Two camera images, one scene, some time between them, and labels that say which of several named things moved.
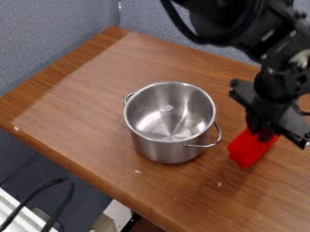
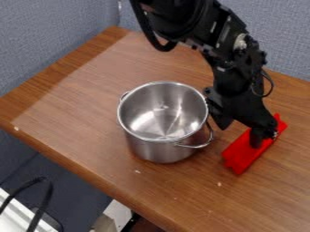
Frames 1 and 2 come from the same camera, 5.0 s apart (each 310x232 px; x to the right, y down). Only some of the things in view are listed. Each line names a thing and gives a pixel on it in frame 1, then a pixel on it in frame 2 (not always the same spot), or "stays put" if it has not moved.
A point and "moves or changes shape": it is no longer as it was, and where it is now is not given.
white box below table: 30,219 stays put
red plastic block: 246,149 moves or changes shape
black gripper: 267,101 → 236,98
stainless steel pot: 169,118 stays put
